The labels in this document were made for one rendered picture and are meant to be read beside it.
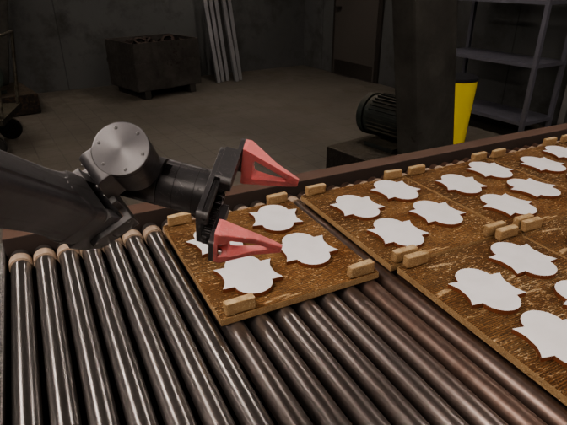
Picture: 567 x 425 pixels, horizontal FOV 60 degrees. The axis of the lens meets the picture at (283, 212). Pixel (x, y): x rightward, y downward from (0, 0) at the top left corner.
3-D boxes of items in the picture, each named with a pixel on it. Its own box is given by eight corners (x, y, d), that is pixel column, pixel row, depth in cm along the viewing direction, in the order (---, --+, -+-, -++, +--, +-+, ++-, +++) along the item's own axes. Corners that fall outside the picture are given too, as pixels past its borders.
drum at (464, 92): (440, 136, 501) (449, 70, 472) (476, 146, 471) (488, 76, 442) (413, 143, 478) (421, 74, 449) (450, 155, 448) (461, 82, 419)
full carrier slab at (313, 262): (221, 326, 88) (219, 307, 86) (163, 231, 121) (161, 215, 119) (378, 277, 102) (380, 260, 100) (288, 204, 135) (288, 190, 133)
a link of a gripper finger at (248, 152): (305, 152, 59) (230, 132, 59) (294, 198, 55) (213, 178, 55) (297, 185, 64) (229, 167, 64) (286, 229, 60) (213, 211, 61)
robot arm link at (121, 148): (60, 194, 59) (99, 250, 57) (13, 164, 47) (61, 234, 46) (144, 138, 61) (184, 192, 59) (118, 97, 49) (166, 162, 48)
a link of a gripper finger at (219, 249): (294, 197, 55) (213, 176, 55) (281, 251, 51) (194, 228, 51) (286, 228, 61) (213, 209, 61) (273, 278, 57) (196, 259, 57)
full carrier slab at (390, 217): (390, 271, 104) (392, 254, 102) (300, 200, 137) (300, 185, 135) (507, 237, 118) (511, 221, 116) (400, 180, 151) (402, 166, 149)
